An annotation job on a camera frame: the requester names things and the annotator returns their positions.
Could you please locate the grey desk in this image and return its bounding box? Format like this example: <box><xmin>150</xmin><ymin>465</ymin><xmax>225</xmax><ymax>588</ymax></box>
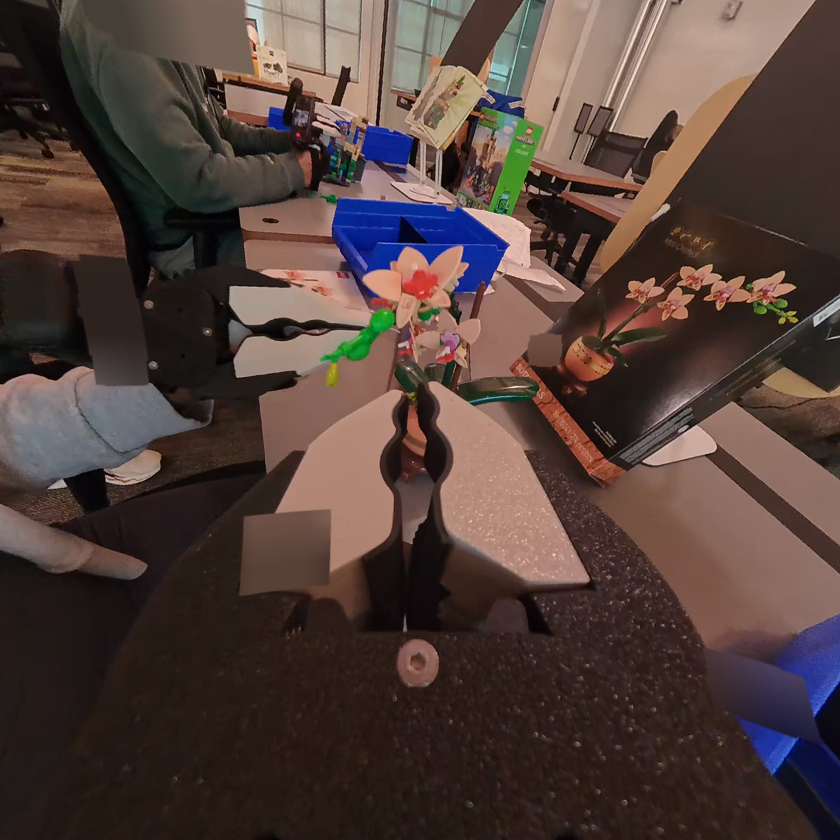
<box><xmin>238</xmin><ymin>154</ymin><xmax>463</xmax><ymax>245</ymax></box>
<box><xmin>243</xmin><ymin>239</ymin><xmax>840</xmax><ymax>664</ymax></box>

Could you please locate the blue plastic bin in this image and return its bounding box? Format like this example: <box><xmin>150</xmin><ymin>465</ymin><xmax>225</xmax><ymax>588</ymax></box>
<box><xmin>268</xmin><ymin>107</ymin><xmax>416</xmax><ymax>166</ymax></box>
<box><xmin>735</xmin><ymin>613</ymin><xmax>840</xmax><ymax>798</ymax></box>
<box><xmin>331</xmin><ymin>197</ymin><xmax>511</xmax><ymax>294</ymax></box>

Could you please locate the white picture box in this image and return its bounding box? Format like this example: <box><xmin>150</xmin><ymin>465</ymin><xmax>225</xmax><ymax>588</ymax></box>
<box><xmin>255</xmin><ymin>45</ymin><xmax>290</xmax><ymax>86</ymax></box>

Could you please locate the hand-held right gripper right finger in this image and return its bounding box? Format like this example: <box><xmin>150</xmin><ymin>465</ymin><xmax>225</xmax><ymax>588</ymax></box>
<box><xmin>412</xmin><ymin>382</ymin><xmax>592</xmax><ymax>629</ymax></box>

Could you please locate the green toy set box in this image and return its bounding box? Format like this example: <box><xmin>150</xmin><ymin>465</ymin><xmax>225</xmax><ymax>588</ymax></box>
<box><xmin>455</xmin><ymin>108</ymin><xmax>544</xmax><ymax>216</ymax></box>

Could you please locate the open instruction booklet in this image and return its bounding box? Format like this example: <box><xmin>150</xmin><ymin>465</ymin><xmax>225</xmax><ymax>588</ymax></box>
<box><xmin>405</xmin><ymin>65</ymin><xmax>488</xmax><ymax>151</ymax></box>

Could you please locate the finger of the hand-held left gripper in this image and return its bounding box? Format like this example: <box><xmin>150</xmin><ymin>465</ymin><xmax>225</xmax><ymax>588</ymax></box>
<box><xmin>227</xmin><ymin>284</ymin><xmax>373</xmax><ymax>334</ymax></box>
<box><xmin>231</xmin><ymin>325</ymin><xmax>373</xmax><ymax>380</ymax></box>

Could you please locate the white paper bag heap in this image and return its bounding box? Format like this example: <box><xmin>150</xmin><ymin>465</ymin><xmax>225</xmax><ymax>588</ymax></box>
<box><xmin>459</xmin><ymin>206</ymin><xmax>567</xmax><ymax>287</ymax></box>

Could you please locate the white sneaker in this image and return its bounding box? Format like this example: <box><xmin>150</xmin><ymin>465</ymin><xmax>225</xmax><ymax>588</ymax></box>
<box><xmin>104</xmin><ymin>449</ymin><xmax>163</xmax><ymax>487</ymax></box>

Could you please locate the person's light grey sweatshirt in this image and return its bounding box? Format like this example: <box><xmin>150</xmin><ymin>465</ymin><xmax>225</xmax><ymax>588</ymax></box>
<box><xmin>0</xmin><ymin>504</ymin><xmax>148</xmax><ymax>581</ymax></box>

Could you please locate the wood-edged office table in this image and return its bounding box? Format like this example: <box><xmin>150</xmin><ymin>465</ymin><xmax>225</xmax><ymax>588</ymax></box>
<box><xmin>530</xmin><ymin>156</ymin><xmax>644</xmax><ymax>266</ymax></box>

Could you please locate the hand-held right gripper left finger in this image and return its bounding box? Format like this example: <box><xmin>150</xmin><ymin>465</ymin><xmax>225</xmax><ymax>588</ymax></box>
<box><xmin>276</xmin><ymin>389</ymin><xmax>413</xmax><ymax>629</ymax></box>

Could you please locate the clear booklet stand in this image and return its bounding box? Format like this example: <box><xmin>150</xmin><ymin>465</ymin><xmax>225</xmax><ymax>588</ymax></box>
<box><xmin>390</xmin><ymin>141</ymin><xmax>455</xmax><ymax>201</ymax></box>

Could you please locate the black orchid set box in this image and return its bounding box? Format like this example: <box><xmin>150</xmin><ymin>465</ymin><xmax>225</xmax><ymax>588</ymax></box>
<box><xmin>508</xmin><ymin>200</ymin><xmax>840</xmax><ymax>488</ymax></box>

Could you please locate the toy brick orchid plant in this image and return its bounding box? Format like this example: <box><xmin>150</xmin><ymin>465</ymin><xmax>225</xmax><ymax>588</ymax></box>
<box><xmin>320</xmin><ymin>244</ymin><xmax>559</xmax><ymax>488</ymax></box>

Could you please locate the white box stand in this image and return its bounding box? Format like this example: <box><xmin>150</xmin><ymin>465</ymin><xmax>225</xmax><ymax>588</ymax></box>
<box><xmin>640</xmin><ymin>425</ymin><xmax>718</xmax><ymax>468</ymax></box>

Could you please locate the black office chair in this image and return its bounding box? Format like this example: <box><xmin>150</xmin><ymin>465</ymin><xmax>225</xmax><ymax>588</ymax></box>
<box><xmin>0</xmin><ymin>33</ymin><xmax>67</xmax><ymax>158</ymax></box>
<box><xmin>39</xmin><ymin>66</ymin><xmax>238</xmax><ymax>271</ymax></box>
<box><xmin>583</xmin><ymin>130</ymin><xmax>647</xmax><ymax>173</ymax></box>

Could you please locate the toy brick building model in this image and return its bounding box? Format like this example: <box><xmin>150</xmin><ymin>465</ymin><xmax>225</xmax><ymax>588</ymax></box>
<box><xmin>326</xmin><ymin>117</ymin><xmax>368</xmax><ymax>186</ymax></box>

